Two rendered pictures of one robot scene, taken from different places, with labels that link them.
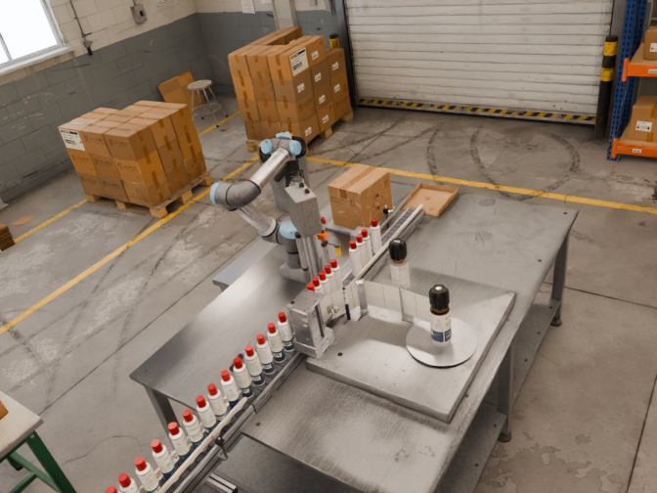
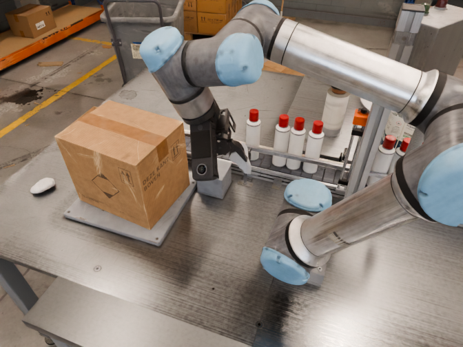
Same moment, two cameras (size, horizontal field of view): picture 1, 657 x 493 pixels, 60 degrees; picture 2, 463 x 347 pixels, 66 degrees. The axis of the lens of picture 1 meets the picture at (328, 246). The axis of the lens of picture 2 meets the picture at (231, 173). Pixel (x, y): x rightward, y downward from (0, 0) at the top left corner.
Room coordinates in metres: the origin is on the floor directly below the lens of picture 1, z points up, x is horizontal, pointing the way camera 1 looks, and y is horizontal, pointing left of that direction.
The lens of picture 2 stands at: (2.98, 0.71, 1.73)
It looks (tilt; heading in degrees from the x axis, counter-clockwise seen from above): 41 degrees down; 251
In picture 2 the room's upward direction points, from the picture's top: straight up
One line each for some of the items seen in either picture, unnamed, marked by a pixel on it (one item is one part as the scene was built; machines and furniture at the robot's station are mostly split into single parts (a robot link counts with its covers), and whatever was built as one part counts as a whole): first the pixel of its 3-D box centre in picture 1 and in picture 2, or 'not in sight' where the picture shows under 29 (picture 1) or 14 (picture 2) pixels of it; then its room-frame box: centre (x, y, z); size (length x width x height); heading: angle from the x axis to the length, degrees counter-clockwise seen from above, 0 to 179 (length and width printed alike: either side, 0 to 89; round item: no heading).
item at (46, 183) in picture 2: not in sight; (42, 185); (3.33, -0.39, 0.85); 0.08 x 0.07 x 0.04; 168
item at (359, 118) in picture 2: (331, 259); (352, 149); (2.33, -0.01, 1.05); 0.10 x 0.04 x 0.33; 51
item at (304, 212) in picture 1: (303, 209); (424, 55); (2.28, 0.08, 1.38); 0.17 x 0.10 x 0.19; 16
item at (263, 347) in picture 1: (265, 353); not in sight; (1.81, 0.35, 0.98); 0.05 x 0.05 x 0.20
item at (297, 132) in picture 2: (361, 251); (295, 144); (2.44, -0.16, 0.98); 0.05 x 0.05 x 0.20
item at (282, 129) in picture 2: (366, 246); (281, 140); (2.49, -0.20, 0.98); 0.05 x 0.05 x 0.20
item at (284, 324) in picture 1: (285, 332); not in sight; (1.93, 0.25, 0.98); 0.05 x 0.05 x 0.20
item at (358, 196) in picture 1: (361, 198); (129, 162); (3.01, -0.25, 0.99); 0.30 x 0.24 x 0.27; 134
